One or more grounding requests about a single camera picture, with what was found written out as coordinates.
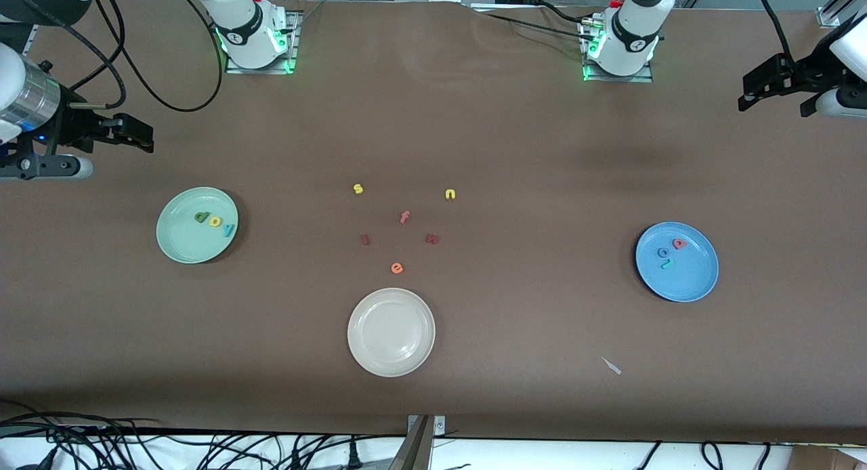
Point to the brown cardboard box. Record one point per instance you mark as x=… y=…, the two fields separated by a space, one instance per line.
x=826 y=460

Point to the aluminium table leg profile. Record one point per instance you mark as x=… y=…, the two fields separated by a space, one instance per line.
x=413 y=450

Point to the black power plug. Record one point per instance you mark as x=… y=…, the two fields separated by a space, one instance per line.
x=352 y=454

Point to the cream white plate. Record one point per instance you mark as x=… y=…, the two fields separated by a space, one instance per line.
x=391 y=332

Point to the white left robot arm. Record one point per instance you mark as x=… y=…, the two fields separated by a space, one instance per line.
x=633 y=36

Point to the blue plate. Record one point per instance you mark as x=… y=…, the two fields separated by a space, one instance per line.
x=691 y=280

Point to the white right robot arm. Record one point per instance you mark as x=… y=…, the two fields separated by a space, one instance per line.
x=247 y=30

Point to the green plate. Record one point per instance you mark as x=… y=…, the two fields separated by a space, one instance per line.
x=183 y=243

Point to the aluminium edge rail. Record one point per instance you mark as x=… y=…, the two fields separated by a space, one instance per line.
x=28 y=40

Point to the small white paper scrap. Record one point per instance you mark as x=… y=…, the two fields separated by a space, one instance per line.
x=611 y=366

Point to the aluminium corner profile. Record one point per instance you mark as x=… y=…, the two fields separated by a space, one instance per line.
x=830 y=15

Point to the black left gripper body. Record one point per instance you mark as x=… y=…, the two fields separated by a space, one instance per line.
x=805 y=74

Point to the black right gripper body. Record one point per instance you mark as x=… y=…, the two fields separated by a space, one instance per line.
x=76 y=127

